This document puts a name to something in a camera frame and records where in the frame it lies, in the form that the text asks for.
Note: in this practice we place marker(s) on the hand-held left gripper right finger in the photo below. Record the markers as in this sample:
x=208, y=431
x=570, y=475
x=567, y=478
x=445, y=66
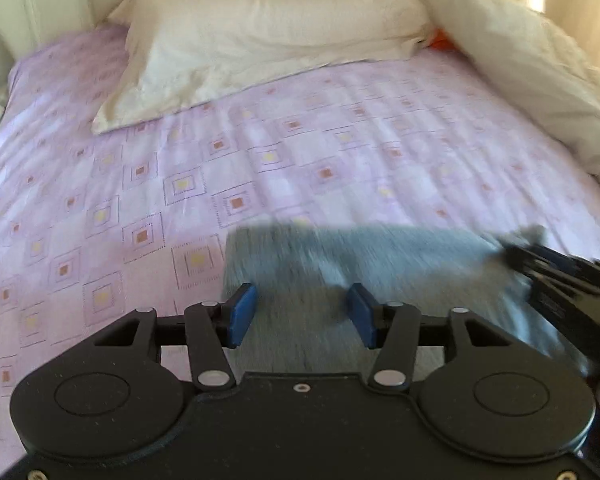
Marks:
x=360, y=312

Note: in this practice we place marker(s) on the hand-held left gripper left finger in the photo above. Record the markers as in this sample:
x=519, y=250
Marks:
x=242, y=312

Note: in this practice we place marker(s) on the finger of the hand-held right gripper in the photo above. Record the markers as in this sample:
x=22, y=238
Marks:
x=560, y=305
x=540, y=260

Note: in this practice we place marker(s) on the grey pants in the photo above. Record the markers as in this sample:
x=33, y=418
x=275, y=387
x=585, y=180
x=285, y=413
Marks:
x=305, y=270

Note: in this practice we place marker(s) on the purple patterned bed sheet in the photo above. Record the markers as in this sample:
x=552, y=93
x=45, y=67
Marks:
x=130, y=185

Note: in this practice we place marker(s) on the cream duvet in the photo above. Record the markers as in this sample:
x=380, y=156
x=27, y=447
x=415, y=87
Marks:
x=530, y=70

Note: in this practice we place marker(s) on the orange cloth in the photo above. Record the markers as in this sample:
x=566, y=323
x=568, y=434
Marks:
x=440, y=40

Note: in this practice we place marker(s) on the cream curtain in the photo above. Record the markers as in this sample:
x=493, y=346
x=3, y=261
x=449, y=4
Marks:
x=580, y=10

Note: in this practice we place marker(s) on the cream pillow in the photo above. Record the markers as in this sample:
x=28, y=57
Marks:
x=255, y=35

